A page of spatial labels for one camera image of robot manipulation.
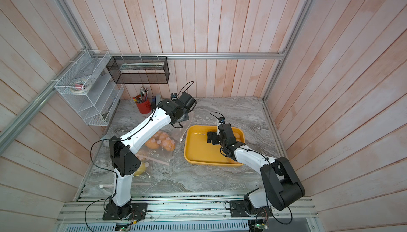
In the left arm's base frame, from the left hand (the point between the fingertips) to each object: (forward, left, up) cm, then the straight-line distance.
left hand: (180, 117), depth 85 cm
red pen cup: (+19, +28, -13) cm, 36 cm away
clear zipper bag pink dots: (-3, +2, -11) cm, 12 cm away
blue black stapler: (+24, +22, -14) cm, 36 cm away
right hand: (-2, -20, -10) cm, 22 cm away
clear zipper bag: (-12, +12, -13) cm, 21 cm away
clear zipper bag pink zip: (-25, +14, -19) cm, 34 cm away
